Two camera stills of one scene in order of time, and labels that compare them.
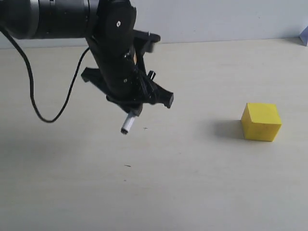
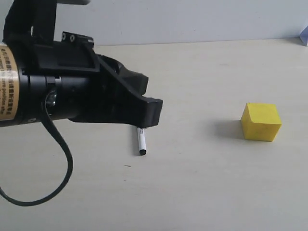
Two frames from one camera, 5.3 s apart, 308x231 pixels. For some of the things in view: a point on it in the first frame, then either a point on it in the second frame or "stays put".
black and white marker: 127,124 to 141,136
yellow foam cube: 261,121 stays put
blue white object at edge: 304,36 stays put
